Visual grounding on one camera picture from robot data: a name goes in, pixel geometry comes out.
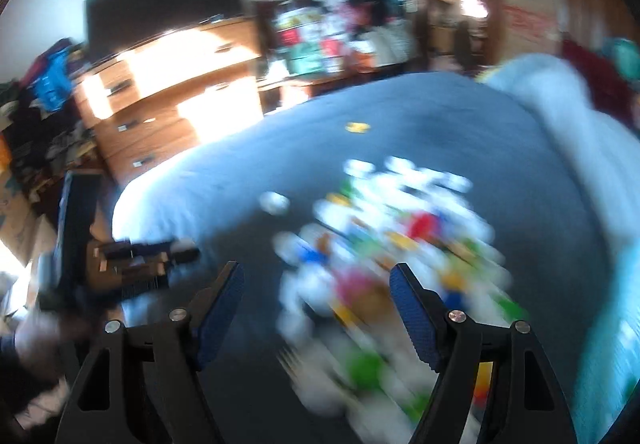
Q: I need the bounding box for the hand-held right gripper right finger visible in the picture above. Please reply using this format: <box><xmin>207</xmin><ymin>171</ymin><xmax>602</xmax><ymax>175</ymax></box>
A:
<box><xmin>389</xmin><ymin>263</ymin><xmax>578</xmax><ymax>444</ymax></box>

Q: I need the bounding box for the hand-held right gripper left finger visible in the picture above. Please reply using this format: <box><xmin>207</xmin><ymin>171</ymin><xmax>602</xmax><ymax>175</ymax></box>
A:
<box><xmin>54</xmin><ymin>261</ymin><xmax>247</xmax><ymax>444</ymax></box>

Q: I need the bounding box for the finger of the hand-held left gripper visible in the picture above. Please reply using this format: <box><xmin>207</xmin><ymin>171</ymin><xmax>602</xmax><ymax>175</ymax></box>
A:
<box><xmin>90</xmin><ymin>269</ymin><xmax>171</xmax><ymax>301</ymax></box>
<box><xmin>87</xmin><ymin>237</ymin><xmax>201</xmax><ymax>270</ymax></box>

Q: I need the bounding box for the pile of mixed bottle caps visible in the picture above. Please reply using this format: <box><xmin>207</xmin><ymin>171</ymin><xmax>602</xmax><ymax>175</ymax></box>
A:
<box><xmin>272</xmin><ymin>157</ymin><xmax>526</xmax><ymax>444</ymax></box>

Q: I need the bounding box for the person's left forearm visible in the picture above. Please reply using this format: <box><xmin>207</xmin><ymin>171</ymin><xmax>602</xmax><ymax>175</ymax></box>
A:
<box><xmin>0</xmin><ymin>319</ymin><xmax>71</xmax><ymax>425</ymax></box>

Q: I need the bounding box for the white bottle lid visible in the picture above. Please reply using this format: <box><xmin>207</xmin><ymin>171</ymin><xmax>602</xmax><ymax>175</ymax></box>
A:
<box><xmin>259</xmin><ymin>191</ymin><xmax>291</xmax><ymax>215</ymax></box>

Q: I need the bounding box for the pile of dark clothes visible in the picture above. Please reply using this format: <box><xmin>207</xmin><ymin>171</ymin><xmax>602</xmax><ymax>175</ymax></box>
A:
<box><xmin>0</xmin><ymin>39</ymin><xmax>101</xmax><ymax>185</ymax></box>

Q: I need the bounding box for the wooden dresser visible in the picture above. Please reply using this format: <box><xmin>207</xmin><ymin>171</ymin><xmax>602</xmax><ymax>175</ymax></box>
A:
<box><xmin>75</xmin><ymin>17</ymin><xmax>266</xmax><ymax>185</ymax></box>

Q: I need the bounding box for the blue bag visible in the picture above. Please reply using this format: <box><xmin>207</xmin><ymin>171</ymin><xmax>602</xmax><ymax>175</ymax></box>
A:
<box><xmin>30</xmin><ymin>47</ymin><xmax>73</xmax><ymax>112</ymax></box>

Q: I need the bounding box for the dark blue blanket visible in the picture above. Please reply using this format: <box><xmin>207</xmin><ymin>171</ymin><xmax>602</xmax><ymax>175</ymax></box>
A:
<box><xmin>111</xmin><ymin>72</ymin><xmax>601</xmax><ymax>444</ymax></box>

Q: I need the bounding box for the black television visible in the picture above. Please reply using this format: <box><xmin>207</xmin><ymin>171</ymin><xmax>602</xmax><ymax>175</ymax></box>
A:
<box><xmin>84</xmin><ymin>0</ymin><xmax>251</xmax><ymax>62</ymax></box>

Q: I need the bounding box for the green bag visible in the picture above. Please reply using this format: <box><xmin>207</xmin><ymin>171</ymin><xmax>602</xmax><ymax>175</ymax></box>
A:
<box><xmin>285</xmin><ymin>42</ymin><xmax>331</xmax><ymax>75</ymax></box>

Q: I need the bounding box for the light blue quilt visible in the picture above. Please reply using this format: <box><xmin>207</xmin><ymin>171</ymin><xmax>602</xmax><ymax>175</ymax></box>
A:
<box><xmin>480</xmin><ymin>53</ymin><xmax>640</xmax><ymax>275</ymax></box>

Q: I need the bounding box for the white knitted bag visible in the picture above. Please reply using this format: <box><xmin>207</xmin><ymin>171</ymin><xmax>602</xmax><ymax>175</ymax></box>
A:
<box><xmin>372</xmin><ymin>24</ymin><xmax>418</xmax><ymax>65</ymax></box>

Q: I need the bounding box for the dark chair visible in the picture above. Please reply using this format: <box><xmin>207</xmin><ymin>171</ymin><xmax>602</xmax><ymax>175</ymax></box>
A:
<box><xmin>452</xmin><ymin>22</ymin><xmax>476</xmax><ymax>70</ymax></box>

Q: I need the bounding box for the dark red clothing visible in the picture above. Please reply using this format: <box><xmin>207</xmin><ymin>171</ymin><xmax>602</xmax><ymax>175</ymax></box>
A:
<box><xmin>560</xmin><ymin>39</ymin><xmax>637</xmax><ymax>125</ymax></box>

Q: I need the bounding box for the cardboard box with red print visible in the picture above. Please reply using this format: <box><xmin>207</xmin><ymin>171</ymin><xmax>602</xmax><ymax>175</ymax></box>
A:
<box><xmin>500</xmin><ymin>0</ymin><xmax>566</xmax><ymax>58</ymax></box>

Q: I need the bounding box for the teal bag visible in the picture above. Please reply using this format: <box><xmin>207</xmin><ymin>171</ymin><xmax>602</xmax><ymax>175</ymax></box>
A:
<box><xmin>602</xmin><ymin>37</ymin><xmax>640</xmax><ymax>81</ymax></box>

